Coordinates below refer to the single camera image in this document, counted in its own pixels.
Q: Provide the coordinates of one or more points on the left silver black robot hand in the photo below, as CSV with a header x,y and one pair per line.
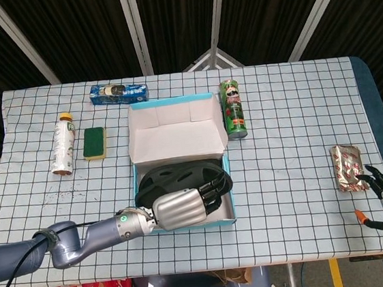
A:
x,y
178,210

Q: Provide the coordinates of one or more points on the light blue shoe box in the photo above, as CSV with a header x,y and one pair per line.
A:
x,y
174,142

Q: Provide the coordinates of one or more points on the blue cookie package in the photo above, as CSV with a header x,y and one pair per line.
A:
x,y
119,94

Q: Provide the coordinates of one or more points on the silver red snack packet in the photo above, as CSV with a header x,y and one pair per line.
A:
x,y
342,165

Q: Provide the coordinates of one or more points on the green yellow sponge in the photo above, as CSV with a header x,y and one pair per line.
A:
x,y
94,141

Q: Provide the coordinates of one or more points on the blue checkered tablecloth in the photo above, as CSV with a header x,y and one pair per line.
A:
x,y
285,192

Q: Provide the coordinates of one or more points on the green Pringles can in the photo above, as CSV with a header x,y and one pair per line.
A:
x,y
233,111

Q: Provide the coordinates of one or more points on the dark blue table pad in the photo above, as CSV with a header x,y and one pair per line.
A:
x,y
371,97

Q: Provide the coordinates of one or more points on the white table leg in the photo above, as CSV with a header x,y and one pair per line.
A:
x,y
292,280

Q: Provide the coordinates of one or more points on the white bottle yellow cap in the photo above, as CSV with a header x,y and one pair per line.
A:
x,y
62,146

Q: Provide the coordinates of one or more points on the white triangular partition foot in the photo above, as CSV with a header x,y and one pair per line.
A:
x,y
203,61

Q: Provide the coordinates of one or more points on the white partition frame post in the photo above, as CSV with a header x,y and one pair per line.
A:
x,y
216,17
19,38
321,6
136,29

